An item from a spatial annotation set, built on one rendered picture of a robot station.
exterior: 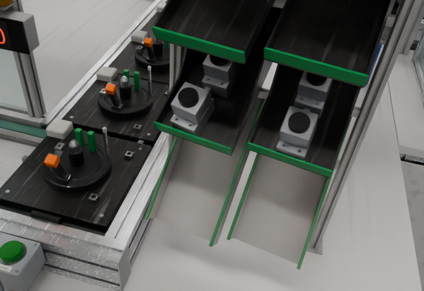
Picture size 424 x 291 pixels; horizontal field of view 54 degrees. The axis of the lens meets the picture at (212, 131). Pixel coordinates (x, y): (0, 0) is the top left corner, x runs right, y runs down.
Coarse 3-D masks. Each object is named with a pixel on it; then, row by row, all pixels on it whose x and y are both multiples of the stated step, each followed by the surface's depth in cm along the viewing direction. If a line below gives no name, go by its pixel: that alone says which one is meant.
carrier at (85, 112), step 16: (96, 80) 114; (112, 80) 115; (128, 80) 103; (144, 80) 116; (96, 96) 109; (128, 96) 105; (144, 96) 107; (160, 96) 111; (80, 112) 103; (96, 112) 103; (112, 112) 101; (128, 112) 101; (144, 112) 104; (80, 128) 100; (96, 128) 99; (112, 128) 99; (128, 128) 100; (144, 128) 100; (144, 144) 98
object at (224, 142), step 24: (264, 24) 74; (192, 72) 70; (240, 72) 69; (264, 72) 66; (168, 96) 66; (216, 96) 68; (240, 96) 67; (168, 120) 67; (216, 120) 66; (240, 120) 65; (216, 144) 61
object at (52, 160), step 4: (56, 152) 78; (60, 152) 78; (48, 156) 76; (52, 156) 76; (56, 156) 76; (60, 156) 77; (48, 160) 75; (52, 160) 75; (56, 160) 76; (48, 164) 75; (52, 164) 75; (56, 164) 76; (60, 164) 78; (52, 168) 78; (56, 168) 77; (60, 168) 78; (56, 172) 80; (60, 172) 79; (64, 172) 81; (60, 176) 81; (64, 176) 81
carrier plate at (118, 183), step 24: (48, 144) 93; (120, 144) 95; (24, 168) 87; (120, 168) 89; (0, 192) 82; (24, 192) 82; (48, 192) 82; (96, 192) 83; (120, 192) 84; (72, 216) 78; (96, 216) 79
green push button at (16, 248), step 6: (6, 246) 72; (12, 246) 72; (18, 246) 72; (0, 252) 71; (6, 252) 71; (12, 252) 71; (18, 252) 71; (0, 258) 71; (6, 258) 70; (12, 258) 71; (18, 258) 71
